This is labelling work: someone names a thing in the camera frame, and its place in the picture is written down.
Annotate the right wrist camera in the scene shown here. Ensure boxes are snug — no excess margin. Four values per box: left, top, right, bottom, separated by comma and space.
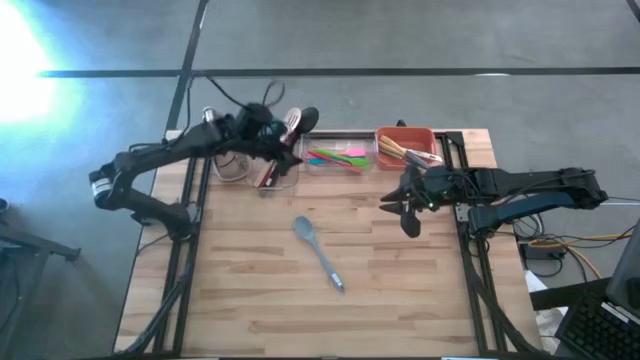
399, 212, 423, 240

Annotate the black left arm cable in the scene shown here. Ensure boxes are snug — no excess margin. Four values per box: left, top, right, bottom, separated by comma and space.
185, 74, 287, 147

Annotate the black aluminium rig frame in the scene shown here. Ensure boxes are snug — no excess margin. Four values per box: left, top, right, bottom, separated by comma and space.
112, 128, 551, 359

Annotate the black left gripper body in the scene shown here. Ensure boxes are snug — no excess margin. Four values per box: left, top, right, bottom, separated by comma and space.
233, 102, 294, 157

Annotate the computer monitor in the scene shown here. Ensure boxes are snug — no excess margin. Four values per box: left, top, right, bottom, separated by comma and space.
605, 219, 640, 314

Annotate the black stand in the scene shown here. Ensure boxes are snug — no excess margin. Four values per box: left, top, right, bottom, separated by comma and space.
0, 197, 82, 360

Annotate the black power box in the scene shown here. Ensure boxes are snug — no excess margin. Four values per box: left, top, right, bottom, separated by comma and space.
519, 242, 566, 262

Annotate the green small silicone spatula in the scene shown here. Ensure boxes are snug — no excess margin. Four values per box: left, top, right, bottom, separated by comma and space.
312, 148, 370, 169

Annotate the grey silicone spoon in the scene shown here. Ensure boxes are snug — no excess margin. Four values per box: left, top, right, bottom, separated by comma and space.
293, 215, 347, 294

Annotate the black keyboard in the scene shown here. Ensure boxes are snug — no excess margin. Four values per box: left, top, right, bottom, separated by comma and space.
554, 289, 640, 360

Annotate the black silicone spoon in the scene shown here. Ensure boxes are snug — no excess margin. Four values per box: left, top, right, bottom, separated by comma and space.
295, 106, 320, 137

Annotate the yellow cable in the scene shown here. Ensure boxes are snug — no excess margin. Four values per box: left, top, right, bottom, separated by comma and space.
527, 232, 636, 281

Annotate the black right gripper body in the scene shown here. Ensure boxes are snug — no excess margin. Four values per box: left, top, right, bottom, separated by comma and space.
402, 164, 459, 212

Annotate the red slotted silicone spoon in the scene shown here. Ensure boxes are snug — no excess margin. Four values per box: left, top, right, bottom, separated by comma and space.
256, 158, 282, 189

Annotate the white bag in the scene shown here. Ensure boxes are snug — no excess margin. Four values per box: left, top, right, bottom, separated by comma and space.
524, 269, 569, 346

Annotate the orange plastic bin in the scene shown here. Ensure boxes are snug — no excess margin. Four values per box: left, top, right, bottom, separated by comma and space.
373, 125, 439, 173

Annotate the clear plastic bin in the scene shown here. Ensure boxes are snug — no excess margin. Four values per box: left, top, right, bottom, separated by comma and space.
298, 132, 377, 177
244, 130, 302, 195

